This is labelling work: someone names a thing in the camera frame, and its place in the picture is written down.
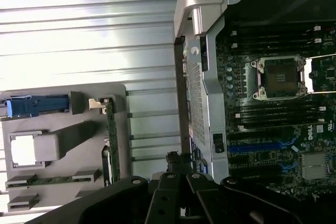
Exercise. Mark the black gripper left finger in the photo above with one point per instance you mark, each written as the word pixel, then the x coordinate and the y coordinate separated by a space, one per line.
pixel 110 203

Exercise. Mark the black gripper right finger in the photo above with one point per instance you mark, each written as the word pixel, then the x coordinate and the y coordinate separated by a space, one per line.
pixel 252 203

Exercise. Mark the black expansion slot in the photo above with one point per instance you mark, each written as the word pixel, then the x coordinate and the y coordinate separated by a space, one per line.
pixel 252 170

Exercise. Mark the blue expansion slot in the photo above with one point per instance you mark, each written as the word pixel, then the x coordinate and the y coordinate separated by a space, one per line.
pixel 260 147

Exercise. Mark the green RAM stick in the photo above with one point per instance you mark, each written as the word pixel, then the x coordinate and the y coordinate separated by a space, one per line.
pixel 50 180

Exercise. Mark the silver finned chipset heatsink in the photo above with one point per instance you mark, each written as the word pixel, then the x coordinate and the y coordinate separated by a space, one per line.
pixel 314 166

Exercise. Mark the grey parts rack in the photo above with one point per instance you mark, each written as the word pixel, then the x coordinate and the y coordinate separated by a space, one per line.
pixel 73 140

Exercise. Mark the green Dell motherboard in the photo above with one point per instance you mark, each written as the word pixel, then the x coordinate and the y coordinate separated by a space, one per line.
pixel 283 134

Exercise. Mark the black RAM slot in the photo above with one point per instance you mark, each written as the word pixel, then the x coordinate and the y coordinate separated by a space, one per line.
pixel 281 112
pixel 281 125
pixel 275 47
pixel 275 29
pixel 281 118
pixel 275 41
pixel 281 106
pixel 275 35

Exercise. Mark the square silver CPU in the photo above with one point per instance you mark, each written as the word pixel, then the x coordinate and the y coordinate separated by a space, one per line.
pixel 23 150

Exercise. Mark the silver grey PC case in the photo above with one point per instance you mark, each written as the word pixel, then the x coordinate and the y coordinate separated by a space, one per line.
pixel 210 103

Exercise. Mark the silver socket cover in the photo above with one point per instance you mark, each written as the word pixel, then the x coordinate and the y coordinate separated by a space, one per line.
pixel 319 74

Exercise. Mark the green GPU with silver bracket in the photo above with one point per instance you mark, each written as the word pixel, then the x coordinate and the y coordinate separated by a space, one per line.
pixel 113 140

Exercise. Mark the CPU socket with metal frame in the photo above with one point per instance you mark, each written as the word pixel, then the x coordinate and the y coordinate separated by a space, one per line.
pixel 279 78

